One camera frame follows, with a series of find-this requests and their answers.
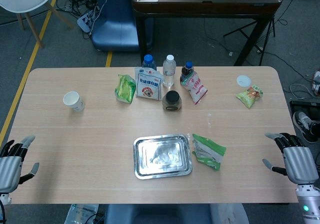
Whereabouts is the white power strip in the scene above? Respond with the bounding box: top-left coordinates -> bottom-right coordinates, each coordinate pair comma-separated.
76,7 -> 101,34

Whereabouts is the blue cap plastic bottle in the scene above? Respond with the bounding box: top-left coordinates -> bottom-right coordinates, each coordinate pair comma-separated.
141,54 -> 157,71

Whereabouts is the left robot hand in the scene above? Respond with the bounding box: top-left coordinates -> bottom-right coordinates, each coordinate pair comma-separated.
0,134 -> 40,193

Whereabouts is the black white sneaker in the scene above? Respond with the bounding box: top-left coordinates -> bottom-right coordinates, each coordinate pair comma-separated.
292,110 -> 320,144

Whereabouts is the green chips snack bag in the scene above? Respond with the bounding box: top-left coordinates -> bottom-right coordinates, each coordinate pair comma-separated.
235,85 -> 264,109

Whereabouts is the green white snack bag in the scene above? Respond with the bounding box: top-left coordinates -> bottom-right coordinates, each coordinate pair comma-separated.
191,133 -> 227,172

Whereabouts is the red white snack bag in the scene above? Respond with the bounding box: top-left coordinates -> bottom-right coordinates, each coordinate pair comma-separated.
180,71 -> 209,105

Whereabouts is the white round lid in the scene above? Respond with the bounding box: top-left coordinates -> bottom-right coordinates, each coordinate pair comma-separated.
236,74 -> 252,87

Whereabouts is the black tripod stand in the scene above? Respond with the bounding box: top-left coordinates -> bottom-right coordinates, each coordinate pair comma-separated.
222,0 -> 293,66

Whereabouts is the white paper cup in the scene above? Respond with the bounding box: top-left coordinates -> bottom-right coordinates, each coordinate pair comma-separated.
62,91 -> 85,113

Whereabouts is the white blue sugar bag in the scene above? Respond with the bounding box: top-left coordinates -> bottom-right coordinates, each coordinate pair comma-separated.
134,67 -> 163,101

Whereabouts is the clear plastic bag with label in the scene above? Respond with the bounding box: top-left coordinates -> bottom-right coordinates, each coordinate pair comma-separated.
64,204 -> 100,224

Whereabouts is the glass jar black lid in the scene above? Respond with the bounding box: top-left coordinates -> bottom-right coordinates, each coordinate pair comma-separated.
161,90 -> 182,112

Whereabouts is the dark wooden mahjong table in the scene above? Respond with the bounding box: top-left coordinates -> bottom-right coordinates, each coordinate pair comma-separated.
131,0 -> 283,67

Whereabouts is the dark liquid bottle blue cap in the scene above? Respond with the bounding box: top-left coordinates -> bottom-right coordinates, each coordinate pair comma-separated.
179,61 -> 195,85

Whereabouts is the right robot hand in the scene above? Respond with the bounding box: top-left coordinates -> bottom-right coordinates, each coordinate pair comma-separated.
262,132 -> 320,185

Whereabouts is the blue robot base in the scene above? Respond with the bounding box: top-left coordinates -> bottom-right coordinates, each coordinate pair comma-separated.
90,0 -> 154,52

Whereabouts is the white cap water bottle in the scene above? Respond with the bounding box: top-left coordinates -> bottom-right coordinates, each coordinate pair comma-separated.
162,54 -> 177,88

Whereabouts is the silver metal tray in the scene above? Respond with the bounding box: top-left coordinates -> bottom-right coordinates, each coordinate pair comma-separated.
132,133 -> 193,180

